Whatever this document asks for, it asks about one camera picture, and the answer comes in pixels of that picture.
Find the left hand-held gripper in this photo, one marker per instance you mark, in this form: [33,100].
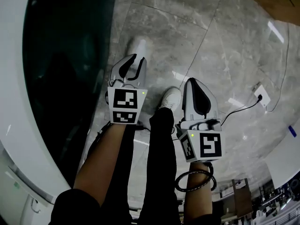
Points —
[126,104]

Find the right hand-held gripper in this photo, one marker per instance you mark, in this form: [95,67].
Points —
[206,144]

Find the white bathtub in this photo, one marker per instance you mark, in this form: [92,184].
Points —
[58,55]

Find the person's left forearm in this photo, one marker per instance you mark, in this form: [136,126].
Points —
[100,163]

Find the person's right forearm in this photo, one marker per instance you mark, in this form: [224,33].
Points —
[198,200]

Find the person's white shoe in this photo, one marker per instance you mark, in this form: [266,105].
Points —
[170,98]

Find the white power strip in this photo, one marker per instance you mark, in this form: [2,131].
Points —
[262,95]

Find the person's black trousers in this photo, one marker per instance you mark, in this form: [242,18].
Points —
[161,160]

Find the blue marker pen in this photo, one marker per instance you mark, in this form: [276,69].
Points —
[292,131]

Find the long white basin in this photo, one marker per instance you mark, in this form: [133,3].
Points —
[286,158]

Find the brown wooden panel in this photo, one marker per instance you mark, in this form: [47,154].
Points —
[242,198]

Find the dark equipment rack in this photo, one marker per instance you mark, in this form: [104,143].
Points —
[276,200]

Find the person's black printed shirt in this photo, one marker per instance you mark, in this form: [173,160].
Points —
[75,207]

